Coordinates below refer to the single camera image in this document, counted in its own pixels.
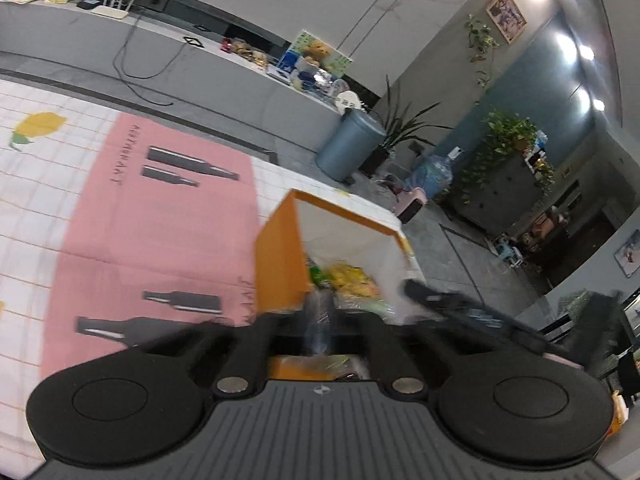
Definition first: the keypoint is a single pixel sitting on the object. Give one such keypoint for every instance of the clear gum box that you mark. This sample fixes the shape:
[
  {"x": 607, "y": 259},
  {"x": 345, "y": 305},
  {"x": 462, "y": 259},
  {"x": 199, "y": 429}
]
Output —
[{"x": 320, "y": 325}]

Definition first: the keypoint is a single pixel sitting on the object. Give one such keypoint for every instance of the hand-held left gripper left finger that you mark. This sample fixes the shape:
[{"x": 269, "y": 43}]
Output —
[{"x": 250, "y": 347}]

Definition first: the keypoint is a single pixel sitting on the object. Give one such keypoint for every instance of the blue box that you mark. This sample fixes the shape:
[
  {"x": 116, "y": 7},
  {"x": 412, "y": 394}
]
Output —
[{"x": 287, "y": 61}]

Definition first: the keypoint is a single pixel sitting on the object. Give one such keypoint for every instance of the white router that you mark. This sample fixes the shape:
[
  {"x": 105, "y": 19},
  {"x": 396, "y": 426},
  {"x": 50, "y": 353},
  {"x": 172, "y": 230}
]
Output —
[{"x": 112, "y": 10}]

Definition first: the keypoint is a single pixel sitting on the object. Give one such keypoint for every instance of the pink heater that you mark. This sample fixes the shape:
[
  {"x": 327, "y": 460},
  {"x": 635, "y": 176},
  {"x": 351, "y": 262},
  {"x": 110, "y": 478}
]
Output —
[{"x": 410, "y": 205}]

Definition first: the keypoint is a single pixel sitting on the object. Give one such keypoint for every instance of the yellow puffed snack bag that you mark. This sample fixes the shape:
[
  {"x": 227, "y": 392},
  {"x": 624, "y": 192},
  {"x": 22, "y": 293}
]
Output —
[{"x": 352, "y": 285}]

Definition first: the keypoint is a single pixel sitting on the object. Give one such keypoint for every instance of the long grey tv bench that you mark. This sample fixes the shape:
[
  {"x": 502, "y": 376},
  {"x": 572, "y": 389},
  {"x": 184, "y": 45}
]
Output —
[{"x": 200, "y": 75}]

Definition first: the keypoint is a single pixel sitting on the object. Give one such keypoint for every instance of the pink bottle-print mat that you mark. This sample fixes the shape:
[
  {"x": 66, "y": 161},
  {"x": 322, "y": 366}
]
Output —
[{"x": 165, "y": 240}]

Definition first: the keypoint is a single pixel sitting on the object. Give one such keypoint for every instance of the hanging vine plant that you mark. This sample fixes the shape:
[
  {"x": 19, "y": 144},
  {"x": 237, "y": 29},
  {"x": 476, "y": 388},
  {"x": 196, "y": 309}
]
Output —
[{"x": 482, "y": 45}]

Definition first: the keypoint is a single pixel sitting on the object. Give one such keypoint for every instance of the dark cabinet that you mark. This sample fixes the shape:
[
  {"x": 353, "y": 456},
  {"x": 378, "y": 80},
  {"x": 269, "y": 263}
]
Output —
[{"x": 500, "y": 200}]

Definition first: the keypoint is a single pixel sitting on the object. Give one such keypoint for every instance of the bushy green plant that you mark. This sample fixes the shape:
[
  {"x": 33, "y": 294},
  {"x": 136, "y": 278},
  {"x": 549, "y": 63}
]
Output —
[{"x": 505, "y": 140}]

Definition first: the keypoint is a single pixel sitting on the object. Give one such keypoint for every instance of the green sausage snack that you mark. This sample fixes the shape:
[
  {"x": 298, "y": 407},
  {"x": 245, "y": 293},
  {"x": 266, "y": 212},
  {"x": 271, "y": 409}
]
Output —
[{"x": 316, "y": 272}]

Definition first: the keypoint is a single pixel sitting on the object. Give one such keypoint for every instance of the blue water bottle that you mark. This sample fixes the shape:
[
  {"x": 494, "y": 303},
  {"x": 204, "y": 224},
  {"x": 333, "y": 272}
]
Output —
[{"x": 432, "y": 177}]

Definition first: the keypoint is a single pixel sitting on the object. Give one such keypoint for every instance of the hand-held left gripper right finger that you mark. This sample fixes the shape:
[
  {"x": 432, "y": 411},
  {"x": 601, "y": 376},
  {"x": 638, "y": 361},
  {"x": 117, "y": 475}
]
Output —
[{"x": 390, "y": 352}]

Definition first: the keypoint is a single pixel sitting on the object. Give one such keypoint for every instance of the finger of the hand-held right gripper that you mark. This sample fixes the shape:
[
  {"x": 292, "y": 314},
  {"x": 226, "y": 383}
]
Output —
[{"x": 470, "y": 310}]

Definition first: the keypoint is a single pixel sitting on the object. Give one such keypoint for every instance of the checked lemon-print tablecloth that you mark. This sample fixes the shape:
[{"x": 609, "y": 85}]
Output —
[{"x": 50, "y": 210}]

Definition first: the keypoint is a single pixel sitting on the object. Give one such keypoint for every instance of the grey-blue trash bin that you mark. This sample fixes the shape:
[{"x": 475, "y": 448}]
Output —
[{"x": 350, "y": 145}]

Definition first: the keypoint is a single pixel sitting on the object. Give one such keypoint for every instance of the long-leaf potted plant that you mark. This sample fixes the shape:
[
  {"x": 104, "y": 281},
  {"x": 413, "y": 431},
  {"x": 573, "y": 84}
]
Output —
[{"x": 400, "y": 130}]

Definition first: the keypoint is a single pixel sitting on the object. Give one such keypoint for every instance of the white blue mug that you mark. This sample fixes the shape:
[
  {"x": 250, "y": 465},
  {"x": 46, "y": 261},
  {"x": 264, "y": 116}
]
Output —
[{"x": 302, "y": 77}]

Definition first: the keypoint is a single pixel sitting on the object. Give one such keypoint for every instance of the framed wall picture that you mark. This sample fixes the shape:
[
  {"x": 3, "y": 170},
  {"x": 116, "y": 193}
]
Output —
[{"x": 506, "y": 15}]

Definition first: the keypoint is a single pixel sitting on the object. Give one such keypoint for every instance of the orange cardboard box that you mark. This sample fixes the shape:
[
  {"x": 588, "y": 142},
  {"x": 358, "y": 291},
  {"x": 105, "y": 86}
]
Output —
[{"x": 280, "y": 260}]

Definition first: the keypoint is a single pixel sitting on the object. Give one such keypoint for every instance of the black set-top box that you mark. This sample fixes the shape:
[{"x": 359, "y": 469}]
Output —
[{"x": 90, "y": 3}]

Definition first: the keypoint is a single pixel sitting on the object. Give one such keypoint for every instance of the pile of small snacks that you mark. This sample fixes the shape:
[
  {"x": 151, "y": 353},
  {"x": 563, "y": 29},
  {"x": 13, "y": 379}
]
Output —
[{"x": 245, "y": 52}]

